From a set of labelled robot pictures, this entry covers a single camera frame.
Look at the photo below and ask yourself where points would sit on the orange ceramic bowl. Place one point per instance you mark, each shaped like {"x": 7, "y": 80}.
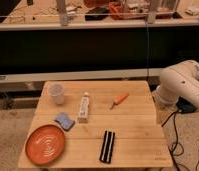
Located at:
{"x": 45, "y": 144}

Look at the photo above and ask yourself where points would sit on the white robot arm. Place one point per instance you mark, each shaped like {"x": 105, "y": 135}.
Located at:
{"x": 179, "y": 80}

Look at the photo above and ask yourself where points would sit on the white tube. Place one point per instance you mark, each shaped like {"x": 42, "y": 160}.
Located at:
{"x": 84, "y": 107}

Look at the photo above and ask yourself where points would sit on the translucent plastic cup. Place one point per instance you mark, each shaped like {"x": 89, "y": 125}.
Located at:
{"x": 56, "y": 92}

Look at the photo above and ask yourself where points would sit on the blue sponge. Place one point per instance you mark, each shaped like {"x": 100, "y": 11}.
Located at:
{"x": 64, "y": 121}

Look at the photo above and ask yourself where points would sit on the black object on shelf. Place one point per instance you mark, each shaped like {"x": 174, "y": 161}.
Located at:
{"x": 97, "y": 13}

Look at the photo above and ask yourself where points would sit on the orange object on shelf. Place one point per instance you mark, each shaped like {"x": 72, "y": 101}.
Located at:
{"x": 117, "y": 11}

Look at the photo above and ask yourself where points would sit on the orange handled tool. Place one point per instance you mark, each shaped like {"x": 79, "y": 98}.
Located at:
{"x": 119, "y": 100}

